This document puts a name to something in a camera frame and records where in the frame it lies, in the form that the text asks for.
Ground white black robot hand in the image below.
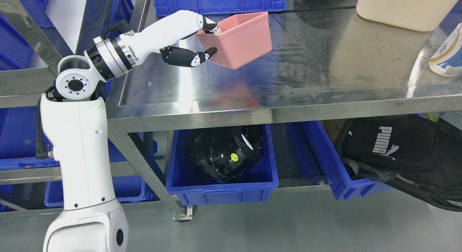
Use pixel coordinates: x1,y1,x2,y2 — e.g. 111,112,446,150
119,10,221,67

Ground pink plastic storage box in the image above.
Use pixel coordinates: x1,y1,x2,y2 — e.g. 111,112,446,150
196,12,273,69

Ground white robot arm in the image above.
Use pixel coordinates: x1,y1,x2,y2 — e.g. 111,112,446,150
40,31,139,252

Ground steel shelf rack left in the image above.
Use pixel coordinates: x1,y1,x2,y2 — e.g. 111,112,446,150
0,0,109,220

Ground blue bin left shelf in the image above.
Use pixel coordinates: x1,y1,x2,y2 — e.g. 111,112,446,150
0,106,59,171

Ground cream plastic container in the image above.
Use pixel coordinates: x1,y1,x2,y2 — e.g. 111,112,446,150
356,0,459,32

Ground blue bin on table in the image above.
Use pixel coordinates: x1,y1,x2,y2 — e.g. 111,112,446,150
154,0,287,16

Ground black glossy helmet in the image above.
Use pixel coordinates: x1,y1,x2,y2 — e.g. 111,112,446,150
184,125,264,183

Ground blue bin under table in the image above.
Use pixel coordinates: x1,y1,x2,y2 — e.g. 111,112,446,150
302,121,394,201
166,124,279,205

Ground stainless steel table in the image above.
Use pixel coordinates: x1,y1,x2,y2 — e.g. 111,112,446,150
106,0,461,215

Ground blue bin right under table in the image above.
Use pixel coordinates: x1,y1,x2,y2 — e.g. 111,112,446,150
302,121,394,201

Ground black Puma backpack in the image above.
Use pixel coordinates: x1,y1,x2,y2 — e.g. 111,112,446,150
335,114,462,212

